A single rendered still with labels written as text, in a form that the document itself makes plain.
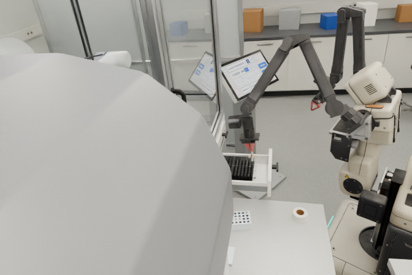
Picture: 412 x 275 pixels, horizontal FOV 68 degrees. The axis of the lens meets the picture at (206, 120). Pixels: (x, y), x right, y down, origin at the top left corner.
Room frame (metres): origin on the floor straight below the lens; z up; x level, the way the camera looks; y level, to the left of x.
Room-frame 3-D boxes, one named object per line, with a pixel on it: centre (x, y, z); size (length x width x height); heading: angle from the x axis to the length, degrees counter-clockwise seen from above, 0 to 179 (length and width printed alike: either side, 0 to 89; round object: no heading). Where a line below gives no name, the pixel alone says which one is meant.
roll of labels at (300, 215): (1.07, -0.41, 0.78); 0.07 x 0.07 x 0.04
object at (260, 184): (1.36, -0.11, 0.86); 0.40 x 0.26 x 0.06; 76
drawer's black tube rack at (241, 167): (1.36, -0.12, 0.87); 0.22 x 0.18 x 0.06; 76
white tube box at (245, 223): (1.08, -0.11, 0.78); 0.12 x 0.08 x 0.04; 88
